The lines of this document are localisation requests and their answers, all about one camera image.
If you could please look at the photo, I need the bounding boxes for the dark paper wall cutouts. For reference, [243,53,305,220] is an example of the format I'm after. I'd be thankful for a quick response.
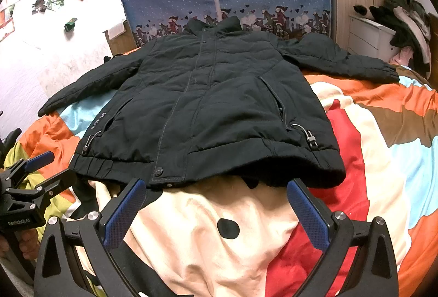
[32,0,65,15]

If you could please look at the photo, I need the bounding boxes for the person left hand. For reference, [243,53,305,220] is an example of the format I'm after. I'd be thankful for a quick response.
[0,229,40,261]

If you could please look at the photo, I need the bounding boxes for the colourful patchwork bed quilt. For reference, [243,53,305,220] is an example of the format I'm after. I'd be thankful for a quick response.
[2,46,438,297]

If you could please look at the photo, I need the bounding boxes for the pile of dark clothes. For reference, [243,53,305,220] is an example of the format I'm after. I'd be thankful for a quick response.
[369,0,432,79]

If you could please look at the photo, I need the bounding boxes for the wall posters at left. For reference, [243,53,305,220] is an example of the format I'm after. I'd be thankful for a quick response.
[0,4,15,41]

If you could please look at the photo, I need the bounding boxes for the white drawer cabinet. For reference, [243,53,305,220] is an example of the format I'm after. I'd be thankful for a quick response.
[347,15,400,63]

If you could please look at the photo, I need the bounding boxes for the black padded winter jacket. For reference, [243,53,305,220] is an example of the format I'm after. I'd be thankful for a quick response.
[39,17,399,188]

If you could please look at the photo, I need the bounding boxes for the black white plush toy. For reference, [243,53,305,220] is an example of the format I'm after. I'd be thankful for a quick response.
[353,5,373,20]

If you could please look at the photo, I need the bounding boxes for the green wall hook holder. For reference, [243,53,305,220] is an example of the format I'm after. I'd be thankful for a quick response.
[64,18,77,32]

